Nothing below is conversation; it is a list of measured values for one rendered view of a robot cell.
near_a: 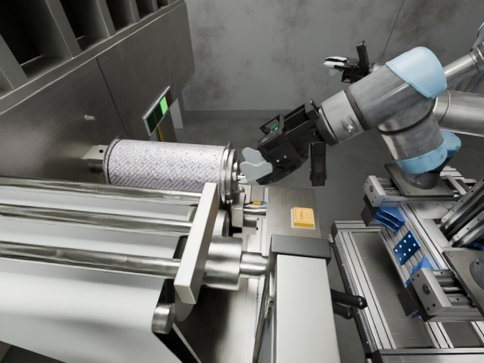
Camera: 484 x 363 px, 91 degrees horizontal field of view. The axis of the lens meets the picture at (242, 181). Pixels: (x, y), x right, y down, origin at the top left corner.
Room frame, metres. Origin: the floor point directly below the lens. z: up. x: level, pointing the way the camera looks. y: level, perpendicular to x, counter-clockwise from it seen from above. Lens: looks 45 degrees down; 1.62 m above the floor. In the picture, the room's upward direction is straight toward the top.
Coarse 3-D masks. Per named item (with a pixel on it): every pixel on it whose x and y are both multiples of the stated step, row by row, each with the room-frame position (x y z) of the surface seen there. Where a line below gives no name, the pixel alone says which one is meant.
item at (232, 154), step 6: (234, 150) 0.42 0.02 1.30; (228, 156) 0.39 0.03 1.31; (234, 156) 0.41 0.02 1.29; (222, 162) 0.38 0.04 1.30; (228, 162) 0.37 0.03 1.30; (222, 168) 0.36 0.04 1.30; (228, 168) 0.36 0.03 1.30; (222, 174) 0.35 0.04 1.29; (228, 174) 0.35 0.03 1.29; (228, 180) 0.35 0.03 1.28; (228, 186) 0.34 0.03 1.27; (228, 192) 0.34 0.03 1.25; (228, 198) 0.34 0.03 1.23
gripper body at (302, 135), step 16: (304, 112) 0.36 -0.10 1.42; (272, 128) 0.38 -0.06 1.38; (288, 128) 0.36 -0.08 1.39; (304, 128) 0.34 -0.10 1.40; (320, 128) 0.33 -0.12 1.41; (272, 144) 0.34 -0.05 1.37; (288, 144) 0.33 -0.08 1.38; (304, 144) 0.34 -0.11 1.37; (272, 160) 0.34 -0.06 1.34; (288, 160) 0.33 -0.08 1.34; (304, 160) 0.33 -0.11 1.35
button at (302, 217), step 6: (294, 210) 0.55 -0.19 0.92; (300, 210) 0.55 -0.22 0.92; (306, 210) 0.55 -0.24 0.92; (312, 210) 0.55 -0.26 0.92; (294, 216) 0.52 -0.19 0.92; (300, 216) 0.52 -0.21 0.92; (306, 216) 0.52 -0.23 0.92; (312, 216) 0.52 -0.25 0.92; (294, 222) 0.50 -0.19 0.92; (300, 222) 0.50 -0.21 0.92; (306, 222) 0.50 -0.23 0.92; (312, 222) 0.50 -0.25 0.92
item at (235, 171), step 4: (236, 160) 0.40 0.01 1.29; (236, 164) 0.39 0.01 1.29; (236, 168) 0.38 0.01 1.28; (232, 172) 0.37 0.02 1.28; (236, 172) 0.37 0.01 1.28; (232, 176) 0.37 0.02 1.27; (236, 176) 0.37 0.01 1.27; (232, 180) 0.36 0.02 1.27; (236, 180) 0.36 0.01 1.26; (232, 184) 0.36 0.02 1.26; (236, 184) 0.36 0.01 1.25; (232, 188) 0.36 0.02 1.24; (236, 188) 0.36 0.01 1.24
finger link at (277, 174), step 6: (276, 168) 0.34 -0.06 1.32; (288, 168) 0.33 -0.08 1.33; (270, 174) 0.33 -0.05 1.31; (276, 174) 0.32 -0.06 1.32; (282, 174) 0.32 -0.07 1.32; (288, 174) 0.32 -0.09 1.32; (258, 180) 0.33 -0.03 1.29; (264, 180) 0.33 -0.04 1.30; (270, 180) 0.32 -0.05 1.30; (276, 180) 0.32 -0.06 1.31
